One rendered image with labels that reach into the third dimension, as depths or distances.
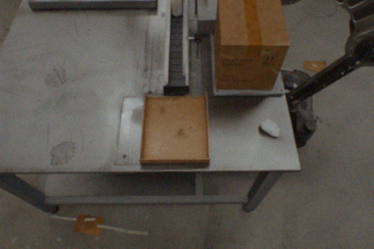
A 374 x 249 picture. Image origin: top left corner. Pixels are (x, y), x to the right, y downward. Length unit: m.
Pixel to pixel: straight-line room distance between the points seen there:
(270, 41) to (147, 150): 0.60
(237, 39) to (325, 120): 1.41
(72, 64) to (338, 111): 1.84
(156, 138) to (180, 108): 0.16
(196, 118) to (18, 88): 0.79
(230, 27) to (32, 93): 0.89
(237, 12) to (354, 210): 1.47
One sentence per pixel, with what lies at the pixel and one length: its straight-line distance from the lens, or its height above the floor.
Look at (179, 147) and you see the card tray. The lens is 1.15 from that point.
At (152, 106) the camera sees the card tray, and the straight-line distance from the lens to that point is 1.25.
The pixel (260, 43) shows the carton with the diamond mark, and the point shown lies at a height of 1.12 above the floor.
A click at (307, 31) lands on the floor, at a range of 2.90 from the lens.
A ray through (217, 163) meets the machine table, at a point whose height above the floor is 0.83.
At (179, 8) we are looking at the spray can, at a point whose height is 0.93.
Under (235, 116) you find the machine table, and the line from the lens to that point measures 1.23.
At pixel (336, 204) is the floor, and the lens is 2.14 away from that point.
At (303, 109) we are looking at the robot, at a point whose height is 0.24.
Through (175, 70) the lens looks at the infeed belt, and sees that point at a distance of 1.29.
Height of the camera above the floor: 1.88
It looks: 58 degrees down
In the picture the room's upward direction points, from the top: 2 degrees counter-clockwise
